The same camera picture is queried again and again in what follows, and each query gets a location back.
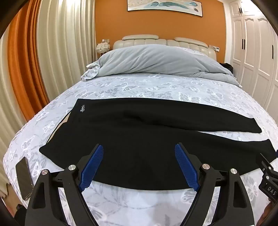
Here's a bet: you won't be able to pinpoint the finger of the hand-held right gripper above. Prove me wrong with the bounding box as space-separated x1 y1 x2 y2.
256 153 274 174

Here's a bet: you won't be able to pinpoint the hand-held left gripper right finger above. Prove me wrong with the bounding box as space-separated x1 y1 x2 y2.
174 143 255 226

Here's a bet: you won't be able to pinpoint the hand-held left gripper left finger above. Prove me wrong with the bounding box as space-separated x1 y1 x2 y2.
24 143 104 226

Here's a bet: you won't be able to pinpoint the black pants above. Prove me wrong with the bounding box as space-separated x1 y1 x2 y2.
39 98 277 190

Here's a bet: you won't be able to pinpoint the black smartphone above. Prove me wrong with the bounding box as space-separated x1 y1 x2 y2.
16 157 35 200

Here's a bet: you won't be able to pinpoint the bed with butterfly sheet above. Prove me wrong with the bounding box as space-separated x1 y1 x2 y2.
3 73 278 226

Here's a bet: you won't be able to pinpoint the dark object beside bed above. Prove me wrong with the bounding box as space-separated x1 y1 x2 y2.
223 63 234 75

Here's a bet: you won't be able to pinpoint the cream curtain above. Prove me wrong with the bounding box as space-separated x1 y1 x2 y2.
37 0 97 102
0 39 28 196

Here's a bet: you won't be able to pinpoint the grey duvet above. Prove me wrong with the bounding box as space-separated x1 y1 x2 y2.
81 44 242 87

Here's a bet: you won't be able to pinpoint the white wardrobe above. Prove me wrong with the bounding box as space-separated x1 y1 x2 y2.
228 0 278 122

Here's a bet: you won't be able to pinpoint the white feather lamp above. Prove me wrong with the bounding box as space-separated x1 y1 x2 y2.
96 42 108 54

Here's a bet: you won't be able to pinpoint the orange curtain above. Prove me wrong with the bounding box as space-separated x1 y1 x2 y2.
7 0 50 107

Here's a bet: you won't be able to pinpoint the framed wall painting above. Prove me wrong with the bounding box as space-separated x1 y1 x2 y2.
126 0 203 17

